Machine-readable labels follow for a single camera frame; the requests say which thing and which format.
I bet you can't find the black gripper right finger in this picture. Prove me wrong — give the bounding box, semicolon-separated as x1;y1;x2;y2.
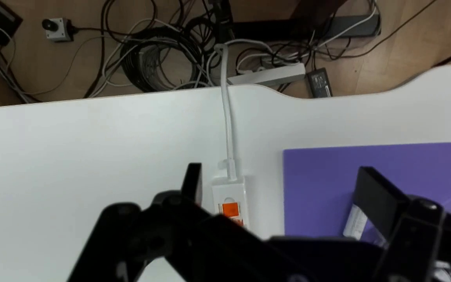
351;166;451;282

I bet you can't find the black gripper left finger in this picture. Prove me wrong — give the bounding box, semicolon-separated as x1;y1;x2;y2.
67;161;290;282

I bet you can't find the orange rocker switch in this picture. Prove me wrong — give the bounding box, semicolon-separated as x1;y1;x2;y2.
219;199;246;229

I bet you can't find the purple mat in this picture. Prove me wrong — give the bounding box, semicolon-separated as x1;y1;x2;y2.
282;141;451;248

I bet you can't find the black power adapter brick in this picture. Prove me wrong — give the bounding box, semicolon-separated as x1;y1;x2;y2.
305;67;335;99

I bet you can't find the white floor power strip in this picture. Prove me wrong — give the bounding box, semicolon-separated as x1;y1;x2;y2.
226;61;309;88

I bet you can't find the grey table foot bar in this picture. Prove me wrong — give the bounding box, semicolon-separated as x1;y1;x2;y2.
232;11;382;42

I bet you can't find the white plug adapter box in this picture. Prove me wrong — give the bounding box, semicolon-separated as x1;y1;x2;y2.
41;16;77;44

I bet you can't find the white power strip cord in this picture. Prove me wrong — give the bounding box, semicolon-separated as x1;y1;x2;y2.
213;42;241;183

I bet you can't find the black coiled cable bundle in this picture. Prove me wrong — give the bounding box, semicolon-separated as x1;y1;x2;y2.
118;27;208;94

